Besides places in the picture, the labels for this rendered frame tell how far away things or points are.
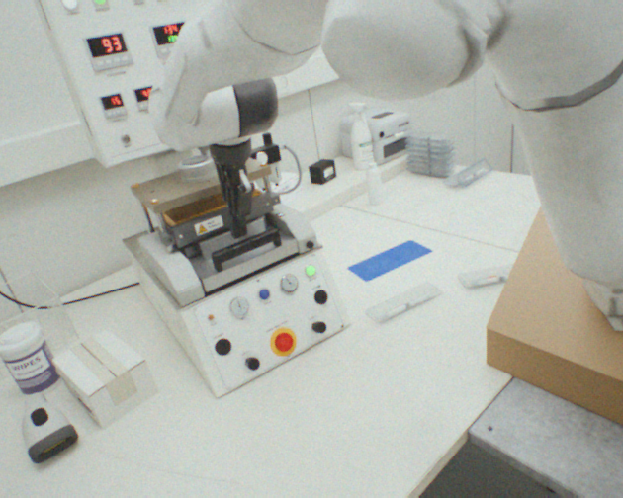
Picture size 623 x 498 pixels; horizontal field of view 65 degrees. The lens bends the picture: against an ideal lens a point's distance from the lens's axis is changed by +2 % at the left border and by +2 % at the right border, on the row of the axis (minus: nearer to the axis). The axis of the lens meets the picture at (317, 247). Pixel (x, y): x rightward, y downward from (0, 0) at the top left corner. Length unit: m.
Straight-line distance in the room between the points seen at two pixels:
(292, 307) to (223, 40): 0.66
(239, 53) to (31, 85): 1.07
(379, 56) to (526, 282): 0.68
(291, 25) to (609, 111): 0.28
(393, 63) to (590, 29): 0.14
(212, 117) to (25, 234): 0.98
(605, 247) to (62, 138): 1.32
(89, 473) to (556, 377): 0.82
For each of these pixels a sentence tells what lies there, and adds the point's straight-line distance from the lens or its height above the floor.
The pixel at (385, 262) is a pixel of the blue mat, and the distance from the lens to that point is 1.35.
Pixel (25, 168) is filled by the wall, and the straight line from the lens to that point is 1.51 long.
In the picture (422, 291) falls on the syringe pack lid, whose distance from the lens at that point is 1.18.
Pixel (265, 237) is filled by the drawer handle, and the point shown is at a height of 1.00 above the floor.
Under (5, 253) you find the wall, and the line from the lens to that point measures 1.59.
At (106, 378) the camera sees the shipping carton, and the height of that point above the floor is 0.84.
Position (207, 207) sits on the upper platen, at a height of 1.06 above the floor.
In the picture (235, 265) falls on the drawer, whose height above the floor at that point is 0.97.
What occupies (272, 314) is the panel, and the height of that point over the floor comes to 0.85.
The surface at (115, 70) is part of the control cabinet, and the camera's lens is 1.20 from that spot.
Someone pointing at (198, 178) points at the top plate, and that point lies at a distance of 1.09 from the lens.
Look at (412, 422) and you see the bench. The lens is 0.92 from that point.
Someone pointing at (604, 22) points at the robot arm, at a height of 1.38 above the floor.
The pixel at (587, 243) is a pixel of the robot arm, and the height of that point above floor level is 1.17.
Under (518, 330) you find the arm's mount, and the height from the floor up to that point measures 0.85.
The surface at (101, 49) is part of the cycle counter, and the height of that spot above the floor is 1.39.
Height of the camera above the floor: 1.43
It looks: 28 degrees down
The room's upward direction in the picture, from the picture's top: 10 degrees counter-clockwise
